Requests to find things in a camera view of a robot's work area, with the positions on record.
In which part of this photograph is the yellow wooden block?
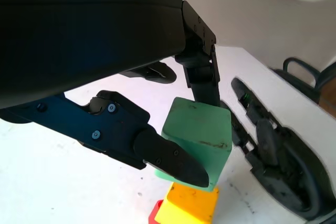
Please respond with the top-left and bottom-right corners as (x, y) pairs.
(154, 183), (220, 224)

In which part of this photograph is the green wooden block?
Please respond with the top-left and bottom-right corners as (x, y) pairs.
(154, 97), (233, 192)

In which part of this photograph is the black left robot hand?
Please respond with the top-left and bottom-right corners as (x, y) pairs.
(0, 0), (221, 189)

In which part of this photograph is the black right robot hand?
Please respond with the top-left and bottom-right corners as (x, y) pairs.
(220, 77), (331, 221)

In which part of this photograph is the black office chair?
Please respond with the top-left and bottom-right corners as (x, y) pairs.
(271, 57), (336, 104)

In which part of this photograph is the red wooden block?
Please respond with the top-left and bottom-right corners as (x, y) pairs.
(148, 199), (164, 224)

